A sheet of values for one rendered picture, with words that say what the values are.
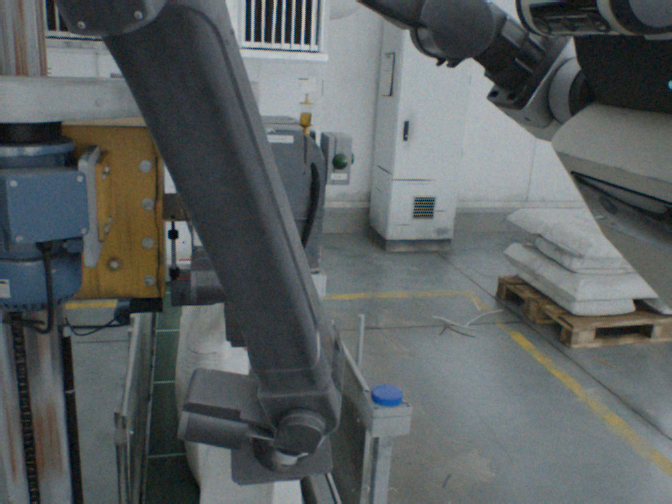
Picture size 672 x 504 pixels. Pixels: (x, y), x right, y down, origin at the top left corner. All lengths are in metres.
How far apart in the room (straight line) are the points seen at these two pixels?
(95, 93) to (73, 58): 2.91
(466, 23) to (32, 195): 0.59
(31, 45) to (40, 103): 0.28
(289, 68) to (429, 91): 1.37
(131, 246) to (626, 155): 0.83
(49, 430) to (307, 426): 0.98
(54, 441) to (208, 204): 1.11
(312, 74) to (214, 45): 3.62
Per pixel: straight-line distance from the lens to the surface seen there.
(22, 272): 1.01
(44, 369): 1.37
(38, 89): 0.95
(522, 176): 6.06
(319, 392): 0.49
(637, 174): 0.68
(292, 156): 1.17
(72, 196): 0.93
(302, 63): 3.93
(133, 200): 1.17
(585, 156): 0.75
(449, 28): 0.83
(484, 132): 5.80
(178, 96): 0.34
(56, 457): 1.47
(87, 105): 0.99
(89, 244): 0.99
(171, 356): 2.45
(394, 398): 1.25
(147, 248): 1.20
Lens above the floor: 1.47
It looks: 17 degrees down
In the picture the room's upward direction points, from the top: 3 degrees clockwise
